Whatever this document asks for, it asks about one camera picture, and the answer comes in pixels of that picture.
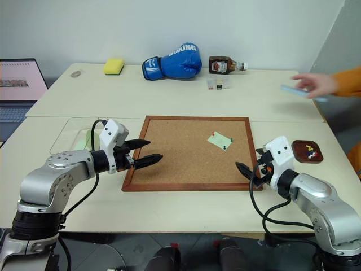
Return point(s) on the person's bare hand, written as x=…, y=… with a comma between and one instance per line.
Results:
x=321, y=84

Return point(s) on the blue boxing glove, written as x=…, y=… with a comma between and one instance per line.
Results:
x=175, y=63

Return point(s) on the dark brown wooden dish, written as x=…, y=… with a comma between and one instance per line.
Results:
x=299, y=152

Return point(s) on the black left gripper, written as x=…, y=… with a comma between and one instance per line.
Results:
x=123, y=158

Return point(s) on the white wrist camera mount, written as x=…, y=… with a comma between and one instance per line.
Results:
x=282, y=153
x=111, y=134

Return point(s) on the clear plastic container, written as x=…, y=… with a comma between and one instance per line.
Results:
x=63, y=135

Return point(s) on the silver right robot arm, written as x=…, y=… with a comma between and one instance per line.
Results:
x=324, y=203

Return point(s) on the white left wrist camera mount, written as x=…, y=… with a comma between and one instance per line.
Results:
x=111, y=134

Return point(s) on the person's orange-sleeved forearm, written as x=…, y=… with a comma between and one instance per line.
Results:
x=348, y=82

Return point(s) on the light green paper note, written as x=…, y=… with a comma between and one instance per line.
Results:
x=80, y=143
x=96, y=139
x=220, y=140

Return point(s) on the small clear plastic box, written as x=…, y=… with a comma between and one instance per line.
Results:
x=219, y=84

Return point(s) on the brown sauce bottle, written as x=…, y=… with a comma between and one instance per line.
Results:
x=221, y=65

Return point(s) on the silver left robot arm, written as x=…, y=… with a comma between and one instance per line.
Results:
x=42, y=180

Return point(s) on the small grey round object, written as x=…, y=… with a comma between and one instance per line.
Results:
x=76, y=74

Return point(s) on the yellow sponge with green pad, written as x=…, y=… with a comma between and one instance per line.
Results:
x=112, y=67

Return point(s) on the yellow toy piece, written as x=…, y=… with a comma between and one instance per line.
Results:
x=308, y=146

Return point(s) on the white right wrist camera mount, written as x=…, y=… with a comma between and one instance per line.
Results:
x=282, y=153

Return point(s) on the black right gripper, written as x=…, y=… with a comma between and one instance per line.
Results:
x=263, y=172

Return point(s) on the open laptop computer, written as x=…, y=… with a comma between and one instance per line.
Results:
x=17, y=79

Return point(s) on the person's orange garment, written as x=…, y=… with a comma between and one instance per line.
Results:
x=356, y=161

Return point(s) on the wood-framed cork board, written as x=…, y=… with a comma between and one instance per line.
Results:
x=183, y=152

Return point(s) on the dark rounded shape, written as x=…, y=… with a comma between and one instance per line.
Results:
x=163, y=258
x=232, y=254

